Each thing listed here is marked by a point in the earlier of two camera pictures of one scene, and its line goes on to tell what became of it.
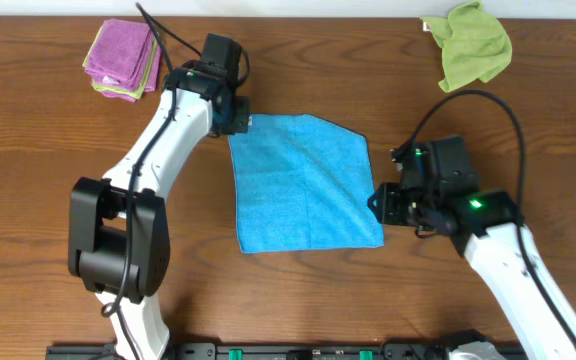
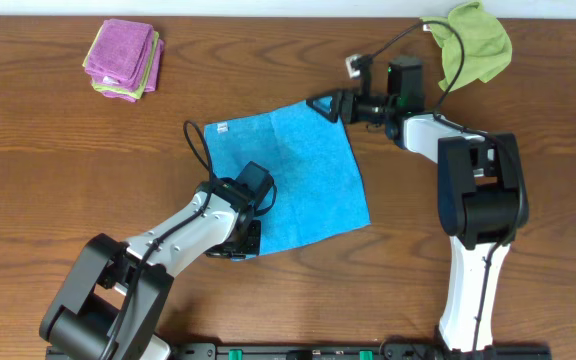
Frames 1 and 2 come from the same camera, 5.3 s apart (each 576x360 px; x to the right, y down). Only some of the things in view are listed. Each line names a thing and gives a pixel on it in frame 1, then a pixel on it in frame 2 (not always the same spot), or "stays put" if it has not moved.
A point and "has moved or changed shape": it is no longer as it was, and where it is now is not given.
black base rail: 455,351 stays put
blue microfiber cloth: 302,183 has moved or changed shape
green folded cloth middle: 135,93 stays put
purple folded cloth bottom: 153,83 stays put
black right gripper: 388,194 -> 331,114
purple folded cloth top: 118,51 stays put
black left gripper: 239,118 -> 246,242
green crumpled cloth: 473,45 stays put
